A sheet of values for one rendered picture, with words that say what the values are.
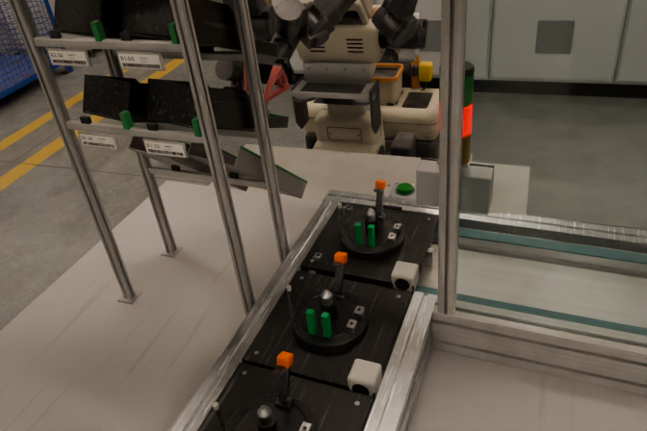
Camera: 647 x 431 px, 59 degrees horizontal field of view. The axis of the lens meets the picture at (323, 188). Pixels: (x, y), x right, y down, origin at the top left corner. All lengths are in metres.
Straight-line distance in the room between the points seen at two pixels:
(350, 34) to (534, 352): 1.08
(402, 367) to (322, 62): 1.12
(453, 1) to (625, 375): 0.69
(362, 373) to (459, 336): 0.24
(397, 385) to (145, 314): 0.61
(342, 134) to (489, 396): 1.11
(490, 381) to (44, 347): 0.91
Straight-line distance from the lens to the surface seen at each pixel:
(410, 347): 1.03
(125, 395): 1.20
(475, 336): 1.11
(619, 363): 1.11
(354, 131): 1.92
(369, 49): 1.79
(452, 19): 0.81
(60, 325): 1.42
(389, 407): 0.96
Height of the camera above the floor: 1.73
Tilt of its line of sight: 32 degrees down
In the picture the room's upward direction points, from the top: 7 degrees counter-clockwise
